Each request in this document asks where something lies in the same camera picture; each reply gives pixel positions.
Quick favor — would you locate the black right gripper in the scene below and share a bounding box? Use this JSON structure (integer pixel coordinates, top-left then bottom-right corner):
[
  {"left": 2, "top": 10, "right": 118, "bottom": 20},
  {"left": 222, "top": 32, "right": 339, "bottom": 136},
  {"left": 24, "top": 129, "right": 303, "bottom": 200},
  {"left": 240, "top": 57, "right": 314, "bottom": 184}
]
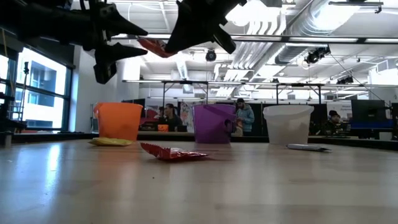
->
[{"left": 164, "top": 0, "right": 246, "bottom": 53}]

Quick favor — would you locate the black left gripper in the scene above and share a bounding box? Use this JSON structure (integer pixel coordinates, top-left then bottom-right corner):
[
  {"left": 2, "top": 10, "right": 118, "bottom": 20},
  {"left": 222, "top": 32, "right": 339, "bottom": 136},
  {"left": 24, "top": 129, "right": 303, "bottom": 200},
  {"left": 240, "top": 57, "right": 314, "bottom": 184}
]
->
[{"left": 83, "top": 0, "right": 149, "bottom": 63}]

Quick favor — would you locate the red Skittles candy pack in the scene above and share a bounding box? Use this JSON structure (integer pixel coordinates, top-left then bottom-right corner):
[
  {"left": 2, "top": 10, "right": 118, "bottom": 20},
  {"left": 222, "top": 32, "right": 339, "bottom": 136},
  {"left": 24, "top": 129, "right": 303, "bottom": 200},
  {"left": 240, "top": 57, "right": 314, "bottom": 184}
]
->
[
  {"left": 139, "top": 142, "right": 210, "bottom": 162},
  {"left": 137, "top": 36, "right": 178, "bottom": 59}
]

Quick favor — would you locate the yellow Sour Patch candy pack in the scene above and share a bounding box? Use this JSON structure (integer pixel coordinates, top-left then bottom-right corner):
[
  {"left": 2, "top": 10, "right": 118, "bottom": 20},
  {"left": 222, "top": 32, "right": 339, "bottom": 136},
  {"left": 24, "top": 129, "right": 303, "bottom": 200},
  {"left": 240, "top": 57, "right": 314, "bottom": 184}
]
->
[{"left": 88, "top": 137, "right": 134, "bottom": 147}]

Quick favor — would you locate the black computer monitor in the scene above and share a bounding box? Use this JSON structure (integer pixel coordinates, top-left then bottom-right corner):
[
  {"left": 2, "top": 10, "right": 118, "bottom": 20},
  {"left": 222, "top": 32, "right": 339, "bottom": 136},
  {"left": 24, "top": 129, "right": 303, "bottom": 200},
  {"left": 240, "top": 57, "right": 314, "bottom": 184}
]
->
[
  {"left": 121, "top": 98, "right": 146, "bottom": 118},
  {"left": 350, "top": 99, "right": 395, "bottom": 130}
]

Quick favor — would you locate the orange plastic bucket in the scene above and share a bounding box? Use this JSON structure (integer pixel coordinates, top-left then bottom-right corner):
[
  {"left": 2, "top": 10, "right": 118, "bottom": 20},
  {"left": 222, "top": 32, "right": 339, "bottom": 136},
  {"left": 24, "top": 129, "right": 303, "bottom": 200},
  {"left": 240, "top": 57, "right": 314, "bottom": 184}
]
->
[{"left": 93, "top": 101, "right": 144, "bottom": 143}]

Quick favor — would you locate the large dark-framed window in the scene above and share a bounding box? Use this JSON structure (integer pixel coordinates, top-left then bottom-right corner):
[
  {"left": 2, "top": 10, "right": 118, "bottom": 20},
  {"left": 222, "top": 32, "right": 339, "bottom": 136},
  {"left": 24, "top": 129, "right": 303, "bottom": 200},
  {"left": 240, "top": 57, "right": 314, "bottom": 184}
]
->
[{"left": 0, "top": 46, "right": 75, "bottom": 133}]

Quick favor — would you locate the purple plastic bucket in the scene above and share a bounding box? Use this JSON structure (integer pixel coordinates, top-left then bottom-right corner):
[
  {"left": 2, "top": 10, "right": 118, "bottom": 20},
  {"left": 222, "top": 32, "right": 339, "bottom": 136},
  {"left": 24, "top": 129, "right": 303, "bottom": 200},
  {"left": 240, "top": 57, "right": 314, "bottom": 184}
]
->
[{"left": 192, "top": 103, "right": 236, "bottom": 145}]

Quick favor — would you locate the black tripod stand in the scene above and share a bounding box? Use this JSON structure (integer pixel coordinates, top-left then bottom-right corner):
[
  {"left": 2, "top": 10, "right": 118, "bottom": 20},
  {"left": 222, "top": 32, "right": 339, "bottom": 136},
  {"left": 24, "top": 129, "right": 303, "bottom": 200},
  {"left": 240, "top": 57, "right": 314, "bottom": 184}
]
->
[{"left": 18, "top": 61, "right": 31, "bottom": 133}]

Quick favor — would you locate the white plastic bucket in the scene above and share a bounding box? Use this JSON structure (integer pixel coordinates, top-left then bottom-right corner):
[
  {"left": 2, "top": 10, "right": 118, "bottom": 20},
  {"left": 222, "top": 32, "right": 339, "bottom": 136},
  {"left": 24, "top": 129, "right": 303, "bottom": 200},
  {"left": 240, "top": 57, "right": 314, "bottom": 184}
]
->
[{"left": 262, "top": 105, "right": 314, "bottom": 146}]

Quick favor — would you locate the black equipment rack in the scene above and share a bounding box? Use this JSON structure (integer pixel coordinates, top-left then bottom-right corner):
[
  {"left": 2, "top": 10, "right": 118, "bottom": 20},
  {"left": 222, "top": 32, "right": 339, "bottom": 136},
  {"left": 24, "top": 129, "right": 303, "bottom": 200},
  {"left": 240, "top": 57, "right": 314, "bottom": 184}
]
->
[{"left": 0, "top": 73, "right": 27, "bottom": 147}]

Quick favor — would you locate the white blue Hershey's bar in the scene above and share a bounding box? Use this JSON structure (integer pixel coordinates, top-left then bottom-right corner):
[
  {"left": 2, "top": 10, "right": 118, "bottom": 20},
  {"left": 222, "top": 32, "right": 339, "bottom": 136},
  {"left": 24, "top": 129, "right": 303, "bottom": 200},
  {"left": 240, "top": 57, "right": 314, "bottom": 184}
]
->
[{"left": 286, "top": 142, "right": 333, "bottom": 153}]

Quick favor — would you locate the black ceiling track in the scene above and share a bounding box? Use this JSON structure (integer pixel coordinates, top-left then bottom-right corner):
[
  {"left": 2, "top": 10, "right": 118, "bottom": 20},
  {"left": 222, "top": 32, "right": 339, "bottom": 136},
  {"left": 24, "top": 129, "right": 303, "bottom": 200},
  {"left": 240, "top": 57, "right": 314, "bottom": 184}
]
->
[{"left": 328, "top": 0, "right": 385, "bottom": 14}]

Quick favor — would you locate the white sign board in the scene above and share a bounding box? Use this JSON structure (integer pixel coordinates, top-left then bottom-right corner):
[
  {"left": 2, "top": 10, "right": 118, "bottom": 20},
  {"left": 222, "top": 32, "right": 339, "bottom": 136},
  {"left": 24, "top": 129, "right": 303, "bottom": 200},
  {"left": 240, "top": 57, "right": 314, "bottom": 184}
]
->
[{"left": 326, "top": 101, "right": 353, "bottom": 119}]

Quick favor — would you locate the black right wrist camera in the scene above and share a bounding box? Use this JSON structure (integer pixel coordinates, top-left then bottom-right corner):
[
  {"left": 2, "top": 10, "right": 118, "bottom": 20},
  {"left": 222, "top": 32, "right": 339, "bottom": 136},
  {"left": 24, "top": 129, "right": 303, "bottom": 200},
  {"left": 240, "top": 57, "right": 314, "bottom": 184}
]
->
[{"left": 212, "top": 26, "right": 238, "bottom": 55}]

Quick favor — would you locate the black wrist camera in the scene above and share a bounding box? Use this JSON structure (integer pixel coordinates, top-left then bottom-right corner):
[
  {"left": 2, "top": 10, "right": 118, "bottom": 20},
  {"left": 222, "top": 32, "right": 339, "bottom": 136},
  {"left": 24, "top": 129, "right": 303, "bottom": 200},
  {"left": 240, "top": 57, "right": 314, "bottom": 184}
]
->
[
  {"left": 93, "top": 60, "right": 118, "bottom": 85},
  {"left": 212, "top": 26, "right": 238, "bottom": 55}
]

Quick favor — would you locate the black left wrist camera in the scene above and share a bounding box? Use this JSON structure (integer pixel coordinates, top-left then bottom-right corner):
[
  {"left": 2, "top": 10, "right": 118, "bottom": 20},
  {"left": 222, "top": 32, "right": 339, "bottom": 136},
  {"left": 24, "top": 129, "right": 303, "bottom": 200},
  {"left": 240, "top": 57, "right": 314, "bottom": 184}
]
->
[{"left": 93, "top": 60, "right": 118, "bottom": 85}]

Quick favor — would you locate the white ventilation duct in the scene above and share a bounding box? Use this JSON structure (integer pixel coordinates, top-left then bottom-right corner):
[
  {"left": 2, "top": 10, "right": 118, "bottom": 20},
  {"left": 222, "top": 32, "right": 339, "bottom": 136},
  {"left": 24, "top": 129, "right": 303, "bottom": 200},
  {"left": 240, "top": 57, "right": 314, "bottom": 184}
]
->
[{"left": 175, "top": 58, "right": 191, "bottom": 94}]

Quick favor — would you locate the black metal frame stand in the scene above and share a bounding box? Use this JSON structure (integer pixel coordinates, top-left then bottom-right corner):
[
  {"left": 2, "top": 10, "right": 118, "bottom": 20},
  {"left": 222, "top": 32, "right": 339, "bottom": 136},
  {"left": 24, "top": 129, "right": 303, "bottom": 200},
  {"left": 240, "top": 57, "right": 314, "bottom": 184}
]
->
[
  {"left": 160, "top": 80, "right": 210, "bottom": 106},
  {"left": 275, "top": 82, "right": 323, "bottom": 106}
]

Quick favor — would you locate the yellow strap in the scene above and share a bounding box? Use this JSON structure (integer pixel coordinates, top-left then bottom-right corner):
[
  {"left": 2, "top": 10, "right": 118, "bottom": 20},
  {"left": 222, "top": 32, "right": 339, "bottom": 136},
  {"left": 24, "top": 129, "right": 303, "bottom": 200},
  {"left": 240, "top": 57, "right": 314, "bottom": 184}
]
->
[{"left": 1, "top": 27, "right": 9, "bottom": 59}]

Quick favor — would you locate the black ceiling camera cluster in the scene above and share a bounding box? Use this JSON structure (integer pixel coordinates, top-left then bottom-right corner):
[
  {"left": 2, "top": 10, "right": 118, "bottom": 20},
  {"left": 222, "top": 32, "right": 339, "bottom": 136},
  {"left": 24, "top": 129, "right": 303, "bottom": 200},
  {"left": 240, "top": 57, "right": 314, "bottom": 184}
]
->
[{"left": 303, "top": 45, "right": 331, "bottom": 65}]

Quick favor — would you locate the long ceiling light rail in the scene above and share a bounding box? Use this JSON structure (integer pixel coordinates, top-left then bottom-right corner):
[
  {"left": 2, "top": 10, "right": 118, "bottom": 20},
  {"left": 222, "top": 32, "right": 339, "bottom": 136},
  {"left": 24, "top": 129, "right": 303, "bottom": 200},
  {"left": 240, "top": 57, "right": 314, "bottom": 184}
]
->
[{"left": 110, "top": 32, "right": 398, "bottom": 44}]

